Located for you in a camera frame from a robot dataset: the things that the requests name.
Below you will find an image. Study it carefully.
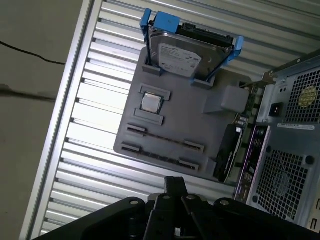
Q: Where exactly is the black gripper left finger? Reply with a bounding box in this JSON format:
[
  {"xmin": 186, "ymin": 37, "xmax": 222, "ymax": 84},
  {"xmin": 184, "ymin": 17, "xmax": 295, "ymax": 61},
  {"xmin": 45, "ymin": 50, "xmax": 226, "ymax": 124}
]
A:
[{"xmin": 39, "ymin": 176, "xmax": 176, "ymax": 240}]

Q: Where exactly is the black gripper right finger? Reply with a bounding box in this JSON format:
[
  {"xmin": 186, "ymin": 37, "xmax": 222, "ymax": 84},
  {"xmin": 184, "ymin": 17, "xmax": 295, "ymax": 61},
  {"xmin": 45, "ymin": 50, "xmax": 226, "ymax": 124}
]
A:
[{"xmin": 174, "ymin": 176, "xmax": 320, "ymax": 240}]

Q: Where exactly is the RAM stick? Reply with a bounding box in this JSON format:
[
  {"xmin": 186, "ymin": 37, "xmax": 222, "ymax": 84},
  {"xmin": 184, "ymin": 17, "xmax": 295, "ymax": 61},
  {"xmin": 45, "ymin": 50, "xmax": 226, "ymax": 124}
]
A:
[
  {"xmin": 121, "ymin": 144, "xmax": 200, "ymax": 170},
  {"xmin": 127, "ymin": 126, "xmax": 203, "ymax": 151}
]

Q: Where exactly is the graphics card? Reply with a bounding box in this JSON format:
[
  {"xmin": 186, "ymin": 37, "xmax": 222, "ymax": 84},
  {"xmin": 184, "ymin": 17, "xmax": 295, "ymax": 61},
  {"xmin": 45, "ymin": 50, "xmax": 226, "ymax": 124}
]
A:
[{"xmin": 214, "ymin": 71, "xmax": 276, "ymax": 185}]

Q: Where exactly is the rear port panel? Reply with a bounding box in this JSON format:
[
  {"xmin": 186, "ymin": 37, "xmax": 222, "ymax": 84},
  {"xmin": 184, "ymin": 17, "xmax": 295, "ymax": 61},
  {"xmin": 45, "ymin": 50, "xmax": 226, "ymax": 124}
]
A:
[{"xmin": 234, "ymin": 124, "xmax": 272, "ymax": 201}]

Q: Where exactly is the black PC case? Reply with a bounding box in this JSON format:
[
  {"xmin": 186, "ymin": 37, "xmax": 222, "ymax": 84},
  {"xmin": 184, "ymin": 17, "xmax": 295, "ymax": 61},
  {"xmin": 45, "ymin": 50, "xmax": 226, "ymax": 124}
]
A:
[{"xmin": 233, "ymin": 48, "xmax": 320, "ymax": 240}]

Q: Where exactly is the grey power supply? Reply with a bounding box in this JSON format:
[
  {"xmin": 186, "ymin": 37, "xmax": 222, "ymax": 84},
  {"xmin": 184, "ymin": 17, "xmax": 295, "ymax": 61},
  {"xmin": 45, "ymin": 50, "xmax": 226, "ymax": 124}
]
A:
[{"xmin": 257, "ymin": 67, "xmax": 320, "ymax": 126}]

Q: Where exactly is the grey parts rack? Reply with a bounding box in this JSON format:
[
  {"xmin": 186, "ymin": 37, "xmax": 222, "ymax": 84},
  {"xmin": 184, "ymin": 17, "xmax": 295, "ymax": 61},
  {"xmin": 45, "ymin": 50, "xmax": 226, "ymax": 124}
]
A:
[{"xmin": 113, "ymin": 47, "xmax": 253, "ymax": 185}]

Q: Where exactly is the silver CPU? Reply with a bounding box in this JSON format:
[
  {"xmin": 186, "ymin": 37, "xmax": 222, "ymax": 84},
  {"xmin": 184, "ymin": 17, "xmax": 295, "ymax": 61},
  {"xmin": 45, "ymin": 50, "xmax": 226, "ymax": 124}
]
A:
[{"xmin": 140, "ymin": 92, "xmax": 165, "ymax": 114}]

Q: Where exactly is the hard disk in blue carrier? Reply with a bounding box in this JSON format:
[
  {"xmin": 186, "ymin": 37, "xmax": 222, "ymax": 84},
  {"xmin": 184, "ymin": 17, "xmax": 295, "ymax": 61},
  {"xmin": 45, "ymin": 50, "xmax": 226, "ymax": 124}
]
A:
[{"xmin": 139, "ymin": 8, "xmax": 245, "ymax": 86}]

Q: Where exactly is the thin black floor cable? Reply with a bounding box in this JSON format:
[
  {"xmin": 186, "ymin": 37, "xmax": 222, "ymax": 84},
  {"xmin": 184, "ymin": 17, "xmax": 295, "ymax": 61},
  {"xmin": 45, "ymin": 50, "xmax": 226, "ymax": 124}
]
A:
[{"xmin": 0, "ymin": 41, "xmax": 65, "ymax": 66}]

